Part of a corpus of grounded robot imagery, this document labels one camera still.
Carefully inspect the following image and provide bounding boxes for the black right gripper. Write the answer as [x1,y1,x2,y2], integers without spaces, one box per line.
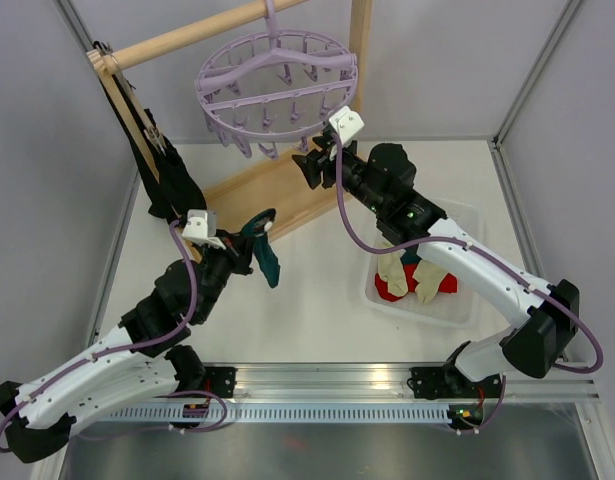
[293,134,387,216]

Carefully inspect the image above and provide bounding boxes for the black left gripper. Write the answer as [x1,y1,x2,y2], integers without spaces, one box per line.
[195,228,258,322]

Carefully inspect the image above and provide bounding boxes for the green christmas sock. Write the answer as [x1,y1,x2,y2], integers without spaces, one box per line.
[240,208,281,288]

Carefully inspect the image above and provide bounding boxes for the purple round clip hanger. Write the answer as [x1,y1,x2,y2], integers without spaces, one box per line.
[194,1,359,159]

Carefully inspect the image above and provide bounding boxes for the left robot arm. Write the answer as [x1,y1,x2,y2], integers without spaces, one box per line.
[0,231,254,463]

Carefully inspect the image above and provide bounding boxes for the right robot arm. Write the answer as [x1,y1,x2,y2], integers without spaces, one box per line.
[292,129,580,395]

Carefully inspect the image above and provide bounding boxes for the black shorts on hanger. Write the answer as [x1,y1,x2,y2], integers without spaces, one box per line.
[105,91,207,222]

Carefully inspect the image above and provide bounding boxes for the wooden rack base tray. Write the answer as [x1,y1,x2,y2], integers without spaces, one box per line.
[203,151,337,242]

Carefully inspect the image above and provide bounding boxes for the cream sock left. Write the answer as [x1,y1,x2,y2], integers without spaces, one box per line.
[377,251,409,298]

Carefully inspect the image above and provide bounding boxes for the cream sock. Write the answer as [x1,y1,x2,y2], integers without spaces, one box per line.
[413,260,448,304]
[377,251,409,298]

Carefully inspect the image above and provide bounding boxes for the wooden rack top rod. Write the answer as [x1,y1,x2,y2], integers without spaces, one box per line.
[109,0,308,70]

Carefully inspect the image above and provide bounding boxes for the cream sock right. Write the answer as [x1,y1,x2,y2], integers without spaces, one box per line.
[413,260,448,304]

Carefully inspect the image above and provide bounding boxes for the red sock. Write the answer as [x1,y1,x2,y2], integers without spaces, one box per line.
[374,264,459,302]

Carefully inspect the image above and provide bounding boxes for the white plastic basket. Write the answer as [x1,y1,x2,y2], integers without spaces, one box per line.
[360,197,484,329]

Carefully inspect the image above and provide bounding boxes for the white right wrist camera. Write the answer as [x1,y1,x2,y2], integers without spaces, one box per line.
[328,105,365,145]

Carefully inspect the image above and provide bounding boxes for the aluminium mounting rail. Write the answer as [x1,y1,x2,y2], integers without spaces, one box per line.
[126,362,601,401]

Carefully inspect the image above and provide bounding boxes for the wooden rack right post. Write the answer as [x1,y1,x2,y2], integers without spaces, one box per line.
[349,0,373,112]

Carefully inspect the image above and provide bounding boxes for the wooden rack post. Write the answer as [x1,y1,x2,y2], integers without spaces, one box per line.
[87,49,160,182]
[349,0,373,112]

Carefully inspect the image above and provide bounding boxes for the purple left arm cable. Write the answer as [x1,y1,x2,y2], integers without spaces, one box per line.
[0,217,228,454]

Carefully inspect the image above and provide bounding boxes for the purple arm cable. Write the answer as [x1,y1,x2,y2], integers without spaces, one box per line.
[335,137,606,436]
[0,217,228,454]

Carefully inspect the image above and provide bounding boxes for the white slotted cable duct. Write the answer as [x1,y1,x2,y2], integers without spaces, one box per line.
[104,402,451,425]

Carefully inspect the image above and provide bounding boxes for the wooden rack left post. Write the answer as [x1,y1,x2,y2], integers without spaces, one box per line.
[87,49,160,182]

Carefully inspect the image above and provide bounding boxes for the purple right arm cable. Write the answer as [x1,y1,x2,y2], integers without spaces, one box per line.
[335,137,606,436]

